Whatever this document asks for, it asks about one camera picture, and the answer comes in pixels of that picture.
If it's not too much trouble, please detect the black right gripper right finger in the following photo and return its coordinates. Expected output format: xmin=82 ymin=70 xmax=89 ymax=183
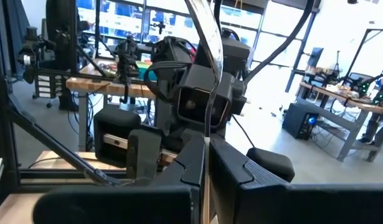
xmin=209 ymin=136 xmax=292 ymax=224

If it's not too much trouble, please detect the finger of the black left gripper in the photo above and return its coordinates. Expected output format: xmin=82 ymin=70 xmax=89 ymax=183
xmin=126 ymin=128 xmax=163 ymax=180

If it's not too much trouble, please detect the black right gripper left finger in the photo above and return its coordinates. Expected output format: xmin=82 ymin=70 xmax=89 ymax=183
xmin=115 ymin=134 xmax=208 ymax=224

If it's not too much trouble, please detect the red handled spoon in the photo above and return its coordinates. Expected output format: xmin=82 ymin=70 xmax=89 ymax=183
xmin=184 ymin=0 xmax=225 ymax=224

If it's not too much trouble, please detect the wooden background table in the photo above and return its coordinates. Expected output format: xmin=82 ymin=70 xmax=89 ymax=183
xmin=65 ymin=58 xmax=158 ymax=152

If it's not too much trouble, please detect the white drawer unit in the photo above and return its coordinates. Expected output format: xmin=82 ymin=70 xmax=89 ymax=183
xmin=34 ymin=74 xmax=66 ymax=100

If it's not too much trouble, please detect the black computer tower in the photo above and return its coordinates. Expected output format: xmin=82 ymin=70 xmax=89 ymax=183
xmin=281 ymin=102 xmax=320 ymax=141

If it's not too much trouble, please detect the grey background workbench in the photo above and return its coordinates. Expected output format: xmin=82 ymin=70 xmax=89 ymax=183
xmin=295 ymin=79 xmax=383 ymax=163

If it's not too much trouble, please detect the person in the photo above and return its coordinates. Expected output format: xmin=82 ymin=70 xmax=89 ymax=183
xmin=359 ymin=57 xmax=383 ymax=146

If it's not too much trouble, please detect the blue screen monitor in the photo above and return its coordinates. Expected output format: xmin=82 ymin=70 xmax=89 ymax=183
xmin=306 ymin=46 xmax=324 ymax=68

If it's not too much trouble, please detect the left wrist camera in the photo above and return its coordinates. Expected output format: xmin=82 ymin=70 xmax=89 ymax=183
xmin=177 ymin=86 xmax=232 ymax=128

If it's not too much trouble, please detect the black aluminium rig frame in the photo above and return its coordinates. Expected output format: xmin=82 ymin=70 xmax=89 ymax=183
xmin=0 ymin=0 xmax=130 ymax=200

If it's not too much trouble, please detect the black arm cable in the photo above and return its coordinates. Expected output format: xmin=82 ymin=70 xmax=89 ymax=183
xmin=242 ymin=0 xmax=315 ymax=86

